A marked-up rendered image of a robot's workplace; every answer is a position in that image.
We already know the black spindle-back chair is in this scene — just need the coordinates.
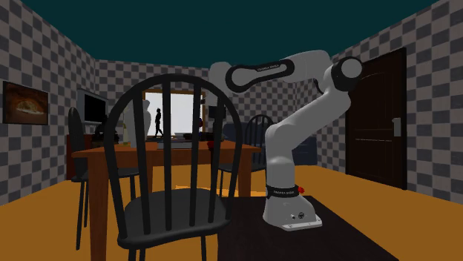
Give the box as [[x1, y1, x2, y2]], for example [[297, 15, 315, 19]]
[[68, 107, 140, 251], [103, 73, 244, 261], [218, 114, 275, 198]]

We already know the bright window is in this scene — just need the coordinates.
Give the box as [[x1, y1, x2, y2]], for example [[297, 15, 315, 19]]
[[142, 89, 208, 139]]

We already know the grey flat tablet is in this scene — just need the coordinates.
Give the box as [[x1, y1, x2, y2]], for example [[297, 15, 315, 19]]
[[157, 141, 194, 151]]

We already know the black human figure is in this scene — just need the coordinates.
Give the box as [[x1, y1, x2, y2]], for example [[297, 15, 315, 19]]
[[154, 108, 165, 139]]

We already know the dark blue sofa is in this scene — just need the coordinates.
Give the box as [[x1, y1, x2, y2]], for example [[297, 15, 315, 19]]
[[220, 122, 319, 167]]

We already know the black rounded object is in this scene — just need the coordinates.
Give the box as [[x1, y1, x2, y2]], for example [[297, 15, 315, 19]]
[[93, 122, 121, 145]]

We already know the white cabinet with black screen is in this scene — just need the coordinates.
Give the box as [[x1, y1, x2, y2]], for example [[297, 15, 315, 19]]
[[76, 88, 109, 136]]

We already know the brown wooden table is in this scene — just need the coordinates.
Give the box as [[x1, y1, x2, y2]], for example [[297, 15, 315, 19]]
[[70, 139, 263, 261]]

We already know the dark brown door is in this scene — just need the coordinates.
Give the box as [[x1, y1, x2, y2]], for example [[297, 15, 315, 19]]
[[344, 47, 408, 191]]

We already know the dark robot stand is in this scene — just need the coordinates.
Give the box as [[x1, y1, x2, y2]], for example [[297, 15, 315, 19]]
[[217, 195, 399, 261]]

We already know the dark framed wall picture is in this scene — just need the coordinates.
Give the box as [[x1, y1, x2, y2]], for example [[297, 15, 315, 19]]
[[2, 80, 50, 127]]

